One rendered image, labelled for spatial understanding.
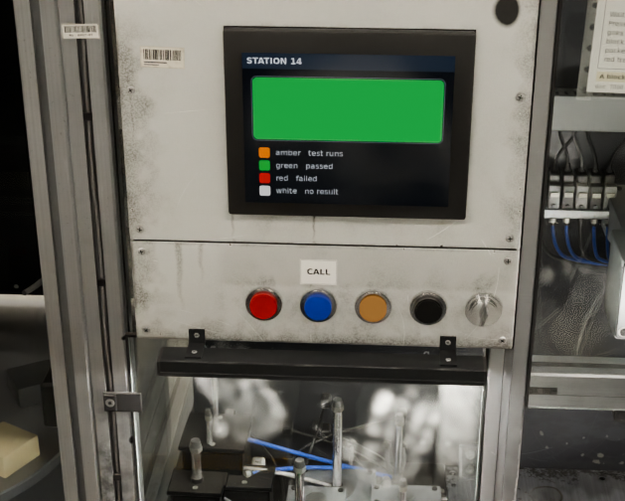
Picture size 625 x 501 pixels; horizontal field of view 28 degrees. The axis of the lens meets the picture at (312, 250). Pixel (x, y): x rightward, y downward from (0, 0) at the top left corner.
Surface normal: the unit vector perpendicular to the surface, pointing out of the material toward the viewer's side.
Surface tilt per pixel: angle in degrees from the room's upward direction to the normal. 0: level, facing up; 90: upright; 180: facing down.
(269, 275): 90
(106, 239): 90
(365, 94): 90
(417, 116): 90
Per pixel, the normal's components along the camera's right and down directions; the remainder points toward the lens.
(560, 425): -0.06, 0.43
